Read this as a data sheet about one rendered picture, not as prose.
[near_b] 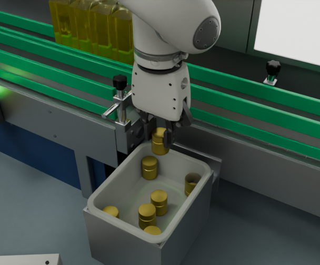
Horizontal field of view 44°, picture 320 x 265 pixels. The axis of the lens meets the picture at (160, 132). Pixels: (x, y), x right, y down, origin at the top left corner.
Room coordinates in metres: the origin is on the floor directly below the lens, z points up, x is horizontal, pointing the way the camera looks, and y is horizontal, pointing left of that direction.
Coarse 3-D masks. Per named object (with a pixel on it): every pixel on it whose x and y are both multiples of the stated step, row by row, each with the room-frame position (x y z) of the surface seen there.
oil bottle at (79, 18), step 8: (72, 0) 0.87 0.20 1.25; (80, 0) 0.86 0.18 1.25; (88, 0) 0.87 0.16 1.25; (72, 8) 0.87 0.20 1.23; (80, 8) 0.86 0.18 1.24; (72, 16) 0.87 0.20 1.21; (80, 16) 0.86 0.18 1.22; (88, 16) 0.86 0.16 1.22; (72, 24) 0.87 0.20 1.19; (80, 24) 0.86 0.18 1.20; (88, 24) 0.85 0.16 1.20; (72, 32) 0.87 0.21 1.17; (80, 32) 0.86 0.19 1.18; (88, 32) 0.85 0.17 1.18; (80, 40) 0.86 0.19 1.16; (88, 40) 0.85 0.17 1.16; (80, 48) 0.86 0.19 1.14; (88, 48) 0.85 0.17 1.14
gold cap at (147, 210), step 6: (144, 204) 0.51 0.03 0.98; (150, 204) 0.51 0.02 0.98; (138, 210) 0.49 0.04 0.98; (144, 210) 0.49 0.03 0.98; (150, 210) 0.49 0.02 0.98; (138, 216) 0.49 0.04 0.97; (144, 216) 0.48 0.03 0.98; (150, 216) 0.48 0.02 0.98; (138, 222) 0.49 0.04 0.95; (144, 222) 0.48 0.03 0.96; (150, 222) 0.48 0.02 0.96; (144, 228) 0.48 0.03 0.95
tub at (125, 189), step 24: (144, 144) 0.65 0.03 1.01; (120, 168) 0.58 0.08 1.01; (168, 168) 0.62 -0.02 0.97; (192, 168) 0.60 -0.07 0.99; (96, 192) 0.51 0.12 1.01; (120, 192) 0.56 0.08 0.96; (144, 192) 0.58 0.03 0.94; (168, 192) 0.58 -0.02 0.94; (192, 192) 0.51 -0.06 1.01; (96, 216) 0.46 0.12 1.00; (120, 216) 0.51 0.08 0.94; (168, 216) 0.51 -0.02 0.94
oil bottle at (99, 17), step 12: (96, 0) 0.85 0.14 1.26; (108, 0) 0.85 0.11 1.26; (96, 12) 0.84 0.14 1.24; (108, 12) 0.83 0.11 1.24; (96, 24) 0.84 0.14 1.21; (108, 24) 0.83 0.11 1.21; (96, 36) 0.84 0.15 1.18; (108, 36) 0.82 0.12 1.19; (96, 48) 0.84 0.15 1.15; (108, 48) 0.82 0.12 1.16
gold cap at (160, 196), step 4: (152, 192) 0.54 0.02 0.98; (156, 192) 0.54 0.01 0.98; (160, 192) 0.54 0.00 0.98; (164, 192) 0.54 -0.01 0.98; (152, 196) 0.53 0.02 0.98; (156, 196) 0.53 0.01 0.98; (160, 196) 0.53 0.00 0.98; (164, 196) 0.53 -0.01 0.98; (152, 200) 0.52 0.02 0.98; (156, 200) 0.52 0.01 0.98; (160, 200) 0.52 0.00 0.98; (164, 200) 0.52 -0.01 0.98; (152, 204) 0.52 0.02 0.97; (156, 204) 0.51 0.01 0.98; (160, 204) 0.51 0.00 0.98; (164, 204) 0.52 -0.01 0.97; (156, 208) 0.51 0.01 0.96; (160, 208) 0.51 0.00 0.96; (164, 208) 0.52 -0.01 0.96; (156, 212) 0.51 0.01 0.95; (160, 212) 0.51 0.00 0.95; (164, 212) 0.52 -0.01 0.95
